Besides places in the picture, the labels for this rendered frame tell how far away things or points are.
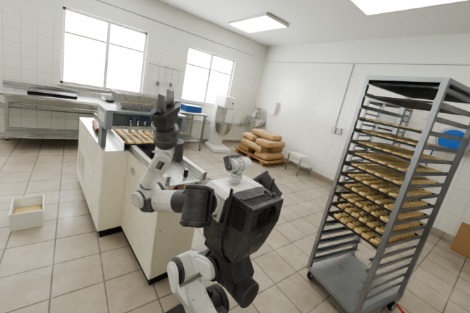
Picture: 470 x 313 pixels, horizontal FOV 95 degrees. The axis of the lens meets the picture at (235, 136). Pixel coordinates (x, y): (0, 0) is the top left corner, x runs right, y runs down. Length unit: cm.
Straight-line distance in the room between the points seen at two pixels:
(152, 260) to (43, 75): 400
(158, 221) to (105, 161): 74
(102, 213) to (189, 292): 117
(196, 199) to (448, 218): 425
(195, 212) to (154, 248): 99
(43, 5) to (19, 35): 61
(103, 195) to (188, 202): 146
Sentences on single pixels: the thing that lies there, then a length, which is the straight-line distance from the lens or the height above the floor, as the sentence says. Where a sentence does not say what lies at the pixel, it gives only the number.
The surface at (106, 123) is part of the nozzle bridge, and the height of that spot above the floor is 107.
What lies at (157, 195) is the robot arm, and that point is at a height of 103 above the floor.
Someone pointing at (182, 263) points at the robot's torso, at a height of 53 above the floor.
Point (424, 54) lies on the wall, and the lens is 486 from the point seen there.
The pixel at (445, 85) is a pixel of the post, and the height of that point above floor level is 177.
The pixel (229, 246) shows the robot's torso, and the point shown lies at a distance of 98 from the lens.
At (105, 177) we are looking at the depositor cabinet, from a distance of 215.
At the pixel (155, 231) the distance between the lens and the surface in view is 170.
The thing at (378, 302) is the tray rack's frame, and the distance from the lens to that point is 240.
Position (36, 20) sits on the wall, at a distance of 511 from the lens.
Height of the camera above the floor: 151
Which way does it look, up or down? 11 degrees down
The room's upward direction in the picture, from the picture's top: 11 degrees clockwise
